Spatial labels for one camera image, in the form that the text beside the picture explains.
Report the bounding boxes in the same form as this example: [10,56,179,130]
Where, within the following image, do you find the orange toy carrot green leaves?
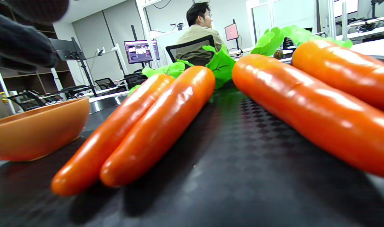
[51,60,195,196]
[100,44,236,188]
[291,36,384,114]
[232,25,384,179]

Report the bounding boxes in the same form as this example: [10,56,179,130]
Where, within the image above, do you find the black monitor stand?
[48,37,98,97]

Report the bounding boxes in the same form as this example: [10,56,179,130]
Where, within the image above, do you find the black mesh office chair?
[165,35,216,67]

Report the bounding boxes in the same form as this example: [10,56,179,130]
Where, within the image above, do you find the black computer monitor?
[124,39,160,64]

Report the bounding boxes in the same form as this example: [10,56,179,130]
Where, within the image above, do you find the brown wooden shelf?
[0,60,76,106]

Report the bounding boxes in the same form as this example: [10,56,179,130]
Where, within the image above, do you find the pink screen monitor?
[224,23,239,41]

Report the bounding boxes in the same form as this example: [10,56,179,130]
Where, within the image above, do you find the black plastic tray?
[0,85,384,227]

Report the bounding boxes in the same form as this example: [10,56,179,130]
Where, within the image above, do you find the person's right hand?
[0,0,69,73]

